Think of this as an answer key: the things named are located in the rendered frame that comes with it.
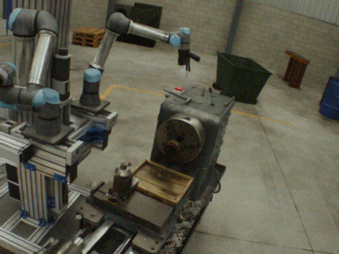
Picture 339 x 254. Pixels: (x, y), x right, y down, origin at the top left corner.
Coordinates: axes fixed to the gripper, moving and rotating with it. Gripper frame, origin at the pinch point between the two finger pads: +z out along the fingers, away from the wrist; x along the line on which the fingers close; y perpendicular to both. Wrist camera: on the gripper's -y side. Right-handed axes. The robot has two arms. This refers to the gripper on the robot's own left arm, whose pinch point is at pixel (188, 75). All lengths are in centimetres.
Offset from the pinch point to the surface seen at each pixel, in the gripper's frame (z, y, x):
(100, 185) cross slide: 31, 34, 97
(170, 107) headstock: 15.6, 9.4, 25.7
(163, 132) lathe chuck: 26, 11, 43
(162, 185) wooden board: 47, 6, 73
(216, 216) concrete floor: 153, -25, -10
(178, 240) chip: 80, -6, 87
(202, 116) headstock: 19.4, -13.5, 29.7
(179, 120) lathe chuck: 15.7, -0.4, 44.4
